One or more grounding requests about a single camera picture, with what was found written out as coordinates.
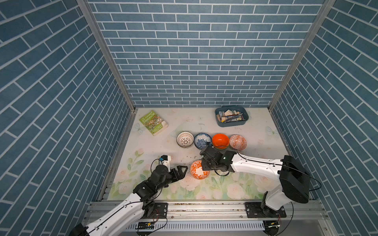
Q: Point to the right circuit board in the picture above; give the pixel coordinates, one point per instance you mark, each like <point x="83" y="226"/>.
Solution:
<point x="271" y="228"/>

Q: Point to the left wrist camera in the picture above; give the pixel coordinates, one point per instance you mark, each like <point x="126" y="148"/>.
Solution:
<point x="165" y="160"/>

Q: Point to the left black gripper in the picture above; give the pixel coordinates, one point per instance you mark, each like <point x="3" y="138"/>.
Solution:
<point x="180" y="176"/>

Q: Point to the white brown patterned bowl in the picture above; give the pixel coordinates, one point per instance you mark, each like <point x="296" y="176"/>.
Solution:
<point x="185" y="139"/>

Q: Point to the left green circuit board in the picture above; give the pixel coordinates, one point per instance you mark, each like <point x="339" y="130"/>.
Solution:
<point x="149" y="226"/>

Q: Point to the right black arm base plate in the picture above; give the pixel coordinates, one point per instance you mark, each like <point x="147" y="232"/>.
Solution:
<point x="260" y="210"/>

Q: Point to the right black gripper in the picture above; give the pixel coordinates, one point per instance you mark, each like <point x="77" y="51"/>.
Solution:
<point x="204" y="165"/>

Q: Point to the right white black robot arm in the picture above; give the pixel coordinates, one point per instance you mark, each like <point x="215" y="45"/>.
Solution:
<point x="294" y="179"/>

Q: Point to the teal plastic bin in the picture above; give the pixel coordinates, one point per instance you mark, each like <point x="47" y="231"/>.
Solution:
<point x="237" y="108"/>

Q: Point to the orange floral bowl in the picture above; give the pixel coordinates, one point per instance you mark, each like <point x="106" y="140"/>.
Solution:
<point x="197" y="172"/>

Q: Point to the red geometric patterned bowl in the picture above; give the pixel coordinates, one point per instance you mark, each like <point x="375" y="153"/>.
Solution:
<point x="238" y="142"/>

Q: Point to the green cover book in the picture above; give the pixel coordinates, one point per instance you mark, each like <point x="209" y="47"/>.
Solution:
<point x="153" y="123"/>

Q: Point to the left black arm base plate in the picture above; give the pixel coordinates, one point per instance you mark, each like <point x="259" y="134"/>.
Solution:
<point x="161" y="210"/>

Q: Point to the art supplies in bin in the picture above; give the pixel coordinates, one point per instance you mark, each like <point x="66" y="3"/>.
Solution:
<point x="229" y="116"/>

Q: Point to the plain orange bowl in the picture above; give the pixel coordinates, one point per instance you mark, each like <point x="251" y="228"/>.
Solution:
<point x="220" y="141"/>

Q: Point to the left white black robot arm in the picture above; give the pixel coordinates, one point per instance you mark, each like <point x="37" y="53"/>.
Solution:
<point x="140" y="203"/>

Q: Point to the aluminium mounting rail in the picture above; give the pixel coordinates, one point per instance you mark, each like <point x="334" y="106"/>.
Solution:
<point x="216" y="210"/>

